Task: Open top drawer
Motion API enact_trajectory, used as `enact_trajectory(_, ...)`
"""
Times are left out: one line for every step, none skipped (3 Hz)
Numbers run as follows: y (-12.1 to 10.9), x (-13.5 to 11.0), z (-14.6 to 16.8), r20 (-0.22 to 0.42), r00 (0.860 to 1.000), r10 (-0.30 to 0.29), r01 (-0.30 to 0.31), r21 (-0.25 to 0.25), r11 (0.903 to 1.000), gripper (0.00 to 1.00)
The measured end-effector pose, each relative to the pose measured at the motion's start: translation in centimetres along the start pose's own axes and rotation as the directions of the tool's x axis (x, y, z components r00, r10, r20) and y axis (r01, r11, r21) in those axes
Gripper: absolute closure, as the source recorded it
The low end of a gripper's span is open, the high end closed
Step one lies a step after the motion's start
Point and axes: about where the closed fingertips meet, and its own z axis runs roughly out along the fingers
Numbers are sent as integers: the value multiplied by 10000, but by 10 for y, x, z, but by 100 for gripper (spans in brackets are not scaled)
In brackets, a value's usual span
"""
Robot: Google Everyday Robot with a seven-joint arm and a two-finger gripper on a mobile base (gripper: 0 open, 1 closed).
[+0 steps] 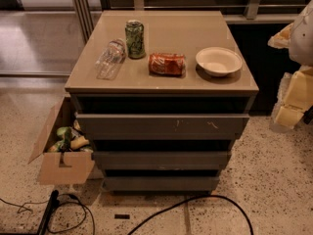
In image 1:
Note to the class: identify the black power strip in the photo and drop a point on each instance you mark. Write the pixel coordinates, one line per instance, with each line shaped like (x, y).
(53, 202)

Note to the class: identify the grey drawer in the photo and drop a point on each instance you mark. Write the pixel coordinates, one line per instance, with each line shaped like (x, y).
(162, 126)
(160, 183)
(161, 160)

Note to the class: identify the green snack bag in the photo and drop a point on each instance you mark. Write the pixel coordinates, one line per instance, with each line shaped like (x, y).
(63, 144)

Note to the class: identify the yellow snack bag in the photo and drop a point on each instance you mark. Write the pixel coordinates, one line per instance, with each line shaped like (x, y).
(78, 143)

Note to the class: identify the cardboard box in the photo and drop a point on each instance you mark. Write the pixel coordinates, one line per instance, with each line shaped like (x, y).
(60, 167)

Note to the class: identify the grey middle drawer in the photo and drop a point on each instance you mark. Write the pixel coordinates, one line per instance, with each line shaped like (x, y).
(161, 160)

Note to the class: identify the white paper bowl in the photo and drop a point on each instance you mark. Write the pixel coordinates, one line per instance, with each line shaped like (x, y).
(218, 61)

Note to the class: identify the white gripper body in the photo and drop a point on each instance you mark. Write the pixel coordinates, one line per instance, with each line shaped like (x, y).
(302, 39)

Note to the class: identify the grey drawer cabinet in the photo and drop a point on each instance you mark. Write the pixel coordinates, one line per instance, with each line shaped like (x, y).
(136, 91)

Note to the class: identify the clear plastic bottle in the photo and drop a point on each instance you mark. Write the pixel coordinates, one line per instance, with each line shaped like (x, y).
(111, 60)

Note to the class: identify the grey bottom drawer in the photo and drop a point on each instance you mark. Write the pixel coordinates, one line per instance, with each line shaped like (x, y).
(160, 183)

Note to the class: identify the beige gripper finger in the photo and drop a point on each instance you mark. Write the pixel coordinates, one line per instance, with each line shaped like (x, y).
(281, 39)
(295, 97)

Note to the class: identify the green drink can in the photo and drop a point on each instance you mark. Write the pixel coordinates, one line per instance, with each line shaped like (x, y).
(134, 32)

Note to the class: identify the grey top drawer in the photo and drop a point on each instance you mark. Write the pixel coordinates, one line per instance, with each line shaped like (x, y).
(162, 126)

